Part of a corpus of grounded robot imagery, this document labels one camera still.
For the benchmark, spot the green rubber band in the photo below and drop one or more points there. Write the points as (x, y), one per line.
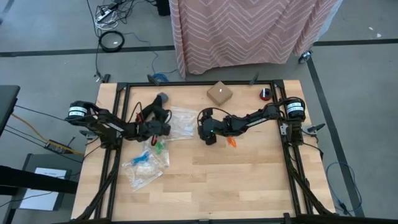
(158, 143)
(160, 150)

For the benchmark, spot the grey floor mat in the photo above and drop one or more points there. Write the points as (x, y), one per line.
(73, 161)

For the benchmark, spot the black aluminium table frame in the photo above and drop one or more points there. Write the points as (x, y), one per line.
(186, 83)

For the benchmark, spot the black power brick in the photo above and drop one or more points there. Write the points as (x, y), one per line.
(56, 147)

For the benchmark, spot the small cardboard box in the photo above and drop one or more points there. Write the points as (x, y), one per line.
(219, 92)

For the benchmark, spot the white power strip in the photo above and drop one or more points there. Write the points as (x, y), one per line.
(104, 15)

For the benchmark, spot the clear plastic zip bag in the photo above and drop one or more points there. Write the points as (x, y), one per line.
(183, 135)
(186, 116)
(141, 174)
(161, 158)

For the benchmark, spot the black side desk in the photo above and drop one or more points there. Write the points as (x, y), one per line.
(7, 105)

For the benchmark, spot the black glove-like object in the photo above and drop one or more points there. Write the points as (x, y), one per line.
(157, 104)

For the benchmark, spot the black bar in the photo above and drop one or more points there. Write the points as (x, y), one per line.
(31, 180)

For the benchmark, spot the white paper sheet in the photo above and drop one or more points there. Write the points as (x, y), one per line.
(40, 201)

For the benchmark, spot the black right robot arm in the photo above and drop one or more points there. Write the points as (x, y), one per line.
(255, 119)

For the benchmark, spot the pink chevron curtain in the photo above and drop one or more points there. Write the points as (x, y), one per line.
(242, 31)

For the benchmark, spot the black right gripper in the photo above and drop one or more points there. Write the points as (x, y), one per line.
(207, 127)

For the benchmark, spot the blue rubber band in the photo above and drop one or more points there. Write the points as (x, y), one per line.
(136, 161)
(143, 157)

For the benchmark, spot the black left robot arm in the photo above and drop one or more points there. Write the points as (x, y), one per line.
(102, 123)

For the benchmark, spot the black floor box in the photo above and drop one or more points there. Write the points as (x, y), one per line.
(163, 7)

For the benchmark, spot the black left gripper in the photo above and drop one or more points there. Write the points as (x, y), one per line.
(152, 128)

